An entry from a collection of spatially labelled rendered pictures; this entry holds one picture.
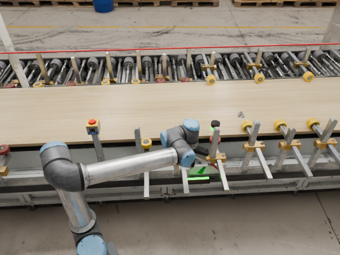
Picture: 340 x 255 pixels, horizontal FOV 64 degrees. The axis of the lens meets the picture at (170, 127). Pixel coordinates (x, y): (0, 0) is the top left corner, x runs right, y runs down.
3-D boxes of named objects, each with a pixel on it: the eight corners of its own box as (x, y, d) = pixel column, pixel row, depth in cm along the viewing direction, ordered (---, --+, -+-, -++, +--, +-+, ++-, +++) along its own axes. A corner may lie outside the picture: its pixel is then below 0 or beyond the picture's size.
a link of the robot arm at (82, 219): (78, 253, 155) (34, 168, 105) (72, 227, 166) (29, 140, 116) (104, 241, 160) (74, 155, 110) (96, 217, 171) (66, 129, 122)
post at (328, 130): (312, 169, 202) (338, 120, 171) (307, 169, 202) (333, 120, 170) (309, 166, 205) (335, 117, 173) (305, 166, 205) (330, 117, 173)
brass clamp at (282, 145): (299, 150, 185) (302, 145, 182) (280, 151, 185) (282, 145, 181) (296, 143, 190) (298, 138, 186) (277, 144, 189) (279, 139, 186)
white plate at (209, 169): (224, 174, 198) (226, 165, 191) (188, 175, 196) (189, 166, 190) (224, 173, 198) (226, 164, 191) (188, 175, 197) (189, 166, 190)
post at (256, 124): (246, 172, 200) (260, 123, 168) (242, 172, 199) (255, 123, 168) (245, 168, 202) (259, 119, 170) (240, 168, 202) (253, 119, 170)
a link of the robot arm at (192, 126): (178, 120, 145) (194, 114, 148) (178, 136, 153) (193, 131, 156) (187, 130, 138) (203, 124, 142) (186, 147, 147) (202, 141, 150)
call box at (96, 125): (99, 135, 164) (97, 125, 159) (87, 135, 163) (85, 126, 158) (100, 127, 169) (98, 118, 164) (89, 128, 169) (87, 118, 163)
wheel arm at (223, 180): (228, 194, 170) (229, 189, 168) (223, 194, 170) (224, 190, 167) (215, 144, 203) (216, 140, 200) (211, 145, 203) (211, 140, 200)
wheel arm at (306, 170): (311, 178, 166) (314, 175, 163) (306, 179, 166) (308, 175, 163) (281, 125, 203) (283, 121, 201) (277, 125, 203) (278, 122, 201)
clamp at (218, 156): (225, 163, 190) (226, 158, 186) (206, 164, 189) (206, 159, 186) (223, 157, 194) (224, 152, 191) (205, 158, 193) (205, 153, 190)
